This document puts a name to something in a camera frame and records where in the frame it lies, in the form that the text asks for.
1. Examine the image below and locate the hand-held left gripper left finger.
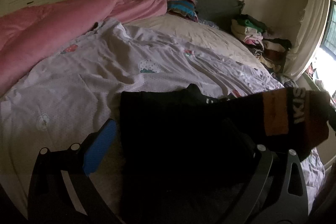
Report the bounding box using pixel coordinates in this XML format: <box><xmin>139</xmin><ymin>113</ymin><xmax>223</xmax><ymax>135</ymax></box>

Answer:
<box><xmin>28</xmin><ymin>118</ymin><xmax>124</xmax><ymax>224</ymax></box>

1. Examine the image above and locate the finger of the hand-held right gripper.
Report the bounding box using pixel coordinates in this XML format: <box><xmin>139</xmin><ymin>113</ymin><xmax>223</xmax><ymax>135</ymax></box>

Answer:
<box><xmin>327</xmin><ymin>105</ymin><xmax>336</xmax><ymax>132</ymax></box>

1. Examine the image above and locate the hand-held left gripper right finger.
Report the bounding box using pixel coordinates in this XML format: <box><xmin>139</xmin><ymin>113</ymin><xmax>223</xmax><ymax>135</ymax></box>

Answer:
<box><xmin>223</xmin><ymin>135</ymin><xmax>309</xmax><ymax>224</ymax></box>

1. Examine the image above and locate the black sweater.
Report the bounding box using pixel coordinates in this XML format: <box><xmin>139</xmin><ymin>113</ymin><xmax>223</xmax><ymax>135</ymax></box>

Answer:
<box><xmin>119</xmin><ymin>84</ymin><xmax>331</xmax><ymax>188</ymax></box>

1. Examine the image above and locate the white bag of clothes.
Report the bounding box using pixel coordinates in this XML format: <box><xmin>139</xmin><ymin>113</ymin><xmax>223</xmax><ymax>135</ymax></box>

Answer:
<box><xmin>276</xmin><ymin>73</ymin><xmax>298</xmax><ymax>88</ymax></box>

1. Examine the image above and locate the pile of mixed clothes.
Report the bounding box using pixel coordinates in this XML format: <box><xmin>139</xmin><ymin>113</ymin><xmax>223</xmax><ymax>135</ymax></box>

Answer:
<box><xmin>231</xmin><ymin>14</ymin><xmax>293</xmax><ymax>73</ymax></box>

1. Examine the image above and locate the stack of colourful folded clothes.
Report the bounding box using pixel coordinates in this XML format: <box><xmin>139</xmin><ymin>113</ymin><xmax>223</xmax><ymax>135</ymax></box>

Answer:
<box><xmin>167</xmin><ymin>0</ymin><xmax>200</xmax><ymax>22</ymax></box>

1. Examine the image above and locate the window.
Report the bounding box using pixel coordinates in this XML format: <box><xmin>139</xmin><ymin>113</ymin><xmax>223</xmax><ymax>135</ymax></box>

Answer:
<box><xmin>310</xmin><ymin>0</ymin><xmax>336</xmax><ymax>98</ymax></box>

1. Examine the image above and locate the printed bed sheet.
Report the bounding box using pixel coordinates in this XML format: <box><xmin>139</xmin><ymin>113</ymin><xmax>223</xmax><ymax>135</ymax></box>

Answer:
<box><xmin>0</xmin><ymin>18</ymin><xmax>326</xmax><ymax>214</ymax></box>

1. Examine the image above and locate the cream curtain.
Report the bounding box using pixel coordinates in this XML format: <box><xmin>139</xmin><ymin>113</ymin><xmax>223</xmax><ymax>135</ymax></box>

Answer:
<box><xmin>283</xmin><ymin>0</ymin><xmax>331</xmax><ymax>80</ymax></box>

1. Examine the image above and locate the pink quilt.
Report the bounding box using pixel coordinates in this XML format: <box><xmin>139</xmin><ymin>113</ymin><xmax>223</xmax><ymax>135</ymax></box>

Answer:
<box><xmin>0</xmin><ymin>0</ymin><xmax>168</xmax><ymax>96</ymax></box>

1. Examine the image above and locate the cream blanket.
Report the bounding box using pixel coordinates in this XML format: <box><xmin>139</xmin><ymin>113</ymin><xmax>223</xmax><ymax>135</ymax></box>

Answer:
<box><xmin>126</xmin><ymin>14</ymin><xmax>265</xmax><ymax>69</ymax></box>

